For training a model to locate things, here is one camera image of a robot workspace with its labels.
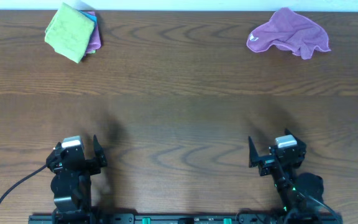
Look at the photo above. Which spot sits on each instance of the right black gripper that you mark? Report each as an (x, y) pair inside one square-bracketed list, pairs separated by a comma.
[(266, 163)]

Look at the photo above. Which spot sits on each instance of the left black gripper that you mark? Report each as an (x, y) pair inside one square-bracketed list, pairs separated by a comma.
[(93, 163)]

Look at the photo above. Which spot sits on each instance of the purple microfiber cloth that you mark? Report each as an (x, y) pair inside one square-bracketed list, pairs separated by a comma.
[(289, 31)]

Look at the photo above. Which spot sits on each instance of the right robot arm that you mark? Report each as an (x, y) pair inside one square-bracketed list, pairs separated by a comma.
[(301, 195)]

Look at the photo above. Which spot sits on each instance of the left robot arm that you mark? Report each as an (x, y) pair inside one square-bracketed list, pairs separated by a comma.
[(71, 184)]

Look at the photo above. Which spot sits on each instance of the bottom green cloth in stack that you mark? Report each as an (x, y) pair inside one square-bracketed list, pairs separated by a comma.
[(91, 52)]

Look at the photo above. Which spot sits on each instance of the folded purple cloth in stack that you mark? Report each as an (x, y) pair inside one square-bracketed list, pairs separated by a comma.
[(95, 40)]

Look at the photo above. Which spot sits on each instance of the folded green cloth on top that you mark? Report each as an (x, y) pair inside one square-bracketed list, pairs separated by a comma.
[(69, 32)]

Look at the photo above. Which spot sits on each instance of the folded blue cloth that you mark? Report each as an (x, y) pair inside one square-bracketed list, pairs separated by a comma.
[(90, 15)]

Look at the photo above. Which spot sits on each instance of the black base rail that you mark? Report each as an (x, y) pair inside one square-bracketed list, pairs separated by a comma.
[(128, 218)]

